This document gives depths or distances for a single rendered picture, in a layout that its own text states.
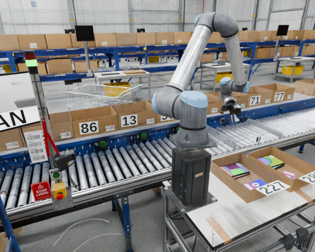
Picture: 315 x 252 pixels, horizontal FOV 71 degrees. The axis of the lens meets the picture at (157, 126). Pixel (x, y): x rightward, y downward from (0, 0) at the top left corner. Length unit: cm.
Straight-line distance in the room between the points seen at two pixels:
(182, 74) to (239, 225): 91
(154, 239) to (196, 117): 139
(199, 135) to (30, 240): 190
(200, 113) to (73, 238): 172
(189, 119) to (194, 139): 11
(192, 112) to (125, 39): 562
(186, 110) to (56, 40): 550
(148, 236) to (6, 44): 546
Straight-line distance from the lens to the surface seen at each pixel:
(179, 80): 135
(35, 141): 143
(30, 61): 131
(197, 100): 117
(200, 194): 146
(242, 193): 156
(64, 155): 141
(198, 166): 132
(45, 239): 251
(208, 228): 136
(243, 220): 145
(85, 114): 232
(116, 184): 166
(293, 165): 202
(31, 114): 148
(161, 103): 129
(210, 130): 240
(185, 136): 123
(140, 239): 227
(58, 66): 622
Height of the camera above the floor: 174
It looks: 23 degrees down
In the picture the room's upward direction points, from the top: 1 degrees counter-clockwise
